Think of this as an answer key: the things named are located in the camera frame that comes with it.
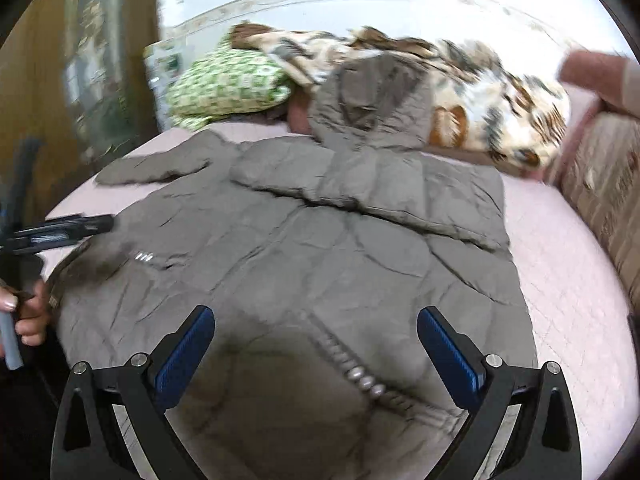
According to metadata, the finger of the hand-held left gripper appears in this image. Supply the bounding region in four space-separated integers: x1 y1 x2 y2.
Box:
42 214 117 235
0 229 82 257

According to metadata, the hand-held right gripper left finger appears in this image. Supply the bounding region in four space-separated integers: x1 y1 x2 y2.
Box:
50 305 216 480

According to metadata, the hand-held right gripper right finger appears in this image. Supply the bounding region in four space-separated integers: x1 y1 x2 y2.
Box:
416 306 583 480

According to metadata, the grey puffer jacket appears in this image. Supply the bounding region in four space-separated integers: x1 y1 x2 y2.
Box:
47 55 538 480

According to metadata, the person's left hand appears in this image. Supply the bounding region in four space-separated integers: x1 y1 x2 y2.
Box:
0 280 51 347

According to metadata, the wooden door with glass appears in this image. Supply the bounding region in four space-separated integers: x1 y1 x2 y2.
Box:
0 0 166 221

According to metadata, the plastic-wrapped package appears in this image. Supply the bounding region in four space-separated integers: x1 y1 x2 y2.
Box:
142 40 183 91

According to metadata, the green patterned pillow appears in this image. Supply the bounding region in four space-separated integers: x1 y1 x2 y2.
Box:
165 35 293 131

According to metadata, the brown pillow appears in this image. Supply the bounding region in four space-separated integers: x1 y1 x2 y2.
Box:
285 95 321 136

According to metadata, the striped sofa back cushion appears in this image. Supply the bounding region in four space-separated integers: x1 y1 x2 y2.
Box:
560 110 640 316

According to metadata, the leaf-print blanket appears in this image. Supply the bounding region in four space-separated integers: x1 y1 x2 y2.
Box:
230 22 571 171

